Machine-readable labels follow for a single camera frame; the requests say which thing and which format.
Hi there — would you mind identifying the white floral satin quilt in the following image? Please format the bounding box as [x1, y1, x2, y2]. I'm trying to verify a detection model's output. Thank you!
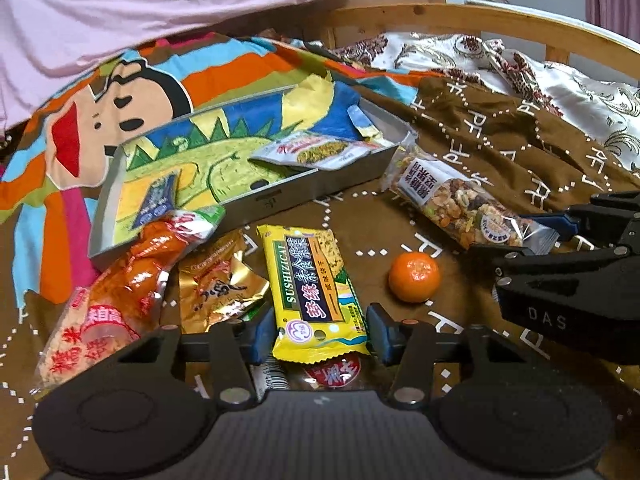
[260, 30, 640, 176]

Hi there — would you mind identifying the red label snack packet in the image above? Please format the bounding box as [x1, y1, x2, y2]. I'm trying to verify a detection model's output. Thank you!
[250, 352, 363, 393]

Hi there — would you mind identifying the printed cartoon blanket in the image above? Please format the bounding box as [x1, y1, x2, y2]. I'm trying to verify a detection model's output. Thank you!
[0, 32, 421, 311]

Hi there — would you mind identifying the wooden bed frame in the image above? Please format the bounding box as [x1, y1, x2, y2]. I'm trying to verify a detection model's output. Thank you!
[305, 0, 640, 66]

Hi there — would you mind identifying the yellow cracker packet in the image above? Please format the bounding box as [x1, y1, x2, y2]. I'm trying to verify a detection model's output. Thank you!
[256, 224, 372, 363]

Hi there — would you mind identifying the orange-red meat snack packet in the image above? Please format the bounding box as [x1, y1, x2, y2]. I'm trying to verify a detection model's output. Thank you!
[95, 206, 227, 336]

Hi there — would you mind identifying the white blue snack packet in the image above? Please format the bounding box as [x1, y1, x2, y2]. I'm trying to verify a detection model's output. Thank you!
[347, 105, 383, 142]

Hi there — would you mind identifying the white green snack packet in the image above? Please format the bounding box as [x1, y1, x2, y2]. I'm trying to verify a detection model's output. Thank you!
[248, 131, 388, 172]

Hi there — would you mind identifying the grey shallow box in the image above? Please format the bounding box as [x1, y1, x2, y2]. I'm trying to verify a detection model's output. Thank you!
[89, 82, 418, 261]

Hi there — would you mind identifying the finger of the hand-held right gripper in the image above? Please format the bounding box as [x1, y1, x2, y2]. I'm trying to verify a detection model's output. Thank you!
[467, 240, 640, 282]
[520, 192, 640, 251]

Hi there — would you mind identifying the clear rice cracker packet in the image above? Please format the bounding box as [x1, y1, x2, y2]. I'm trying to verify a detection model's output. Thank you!
[31, 285, 168, 401]

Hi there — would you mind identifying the mandarin orange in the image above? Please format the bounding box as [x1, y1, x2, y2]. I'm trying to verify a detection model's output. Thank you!
[388, 251, 442, 304]

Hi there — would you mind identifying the gold foil snack packet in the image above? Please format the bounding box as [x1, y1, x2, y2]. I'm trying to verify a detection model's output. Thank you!
[177, 230, 271, 335]

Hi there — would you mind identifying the clear mixed nuts packet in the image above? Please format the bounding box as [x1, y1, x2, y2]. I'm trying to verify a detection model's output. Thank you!
[382, 146, 557, 256]

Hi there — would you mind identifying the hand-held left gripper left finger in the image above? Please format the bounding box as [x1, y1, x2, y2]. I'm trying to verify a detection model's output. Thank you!
[125, 305, 275, 408]

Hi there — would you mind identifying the pink sheet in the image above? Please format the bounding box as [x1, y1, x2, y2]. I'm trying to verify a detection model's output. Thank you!
[0, 0, 453, 133]

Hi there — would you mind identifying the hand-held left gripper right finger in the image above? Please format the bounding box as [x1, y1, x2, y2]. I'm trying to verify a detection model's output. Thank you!
[367, 302, 506, 408]

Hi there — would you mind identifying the brown patterned blanket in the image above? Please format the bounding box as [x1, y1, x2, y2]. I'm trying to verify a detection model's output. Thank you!
[0, 72, 640, 480]

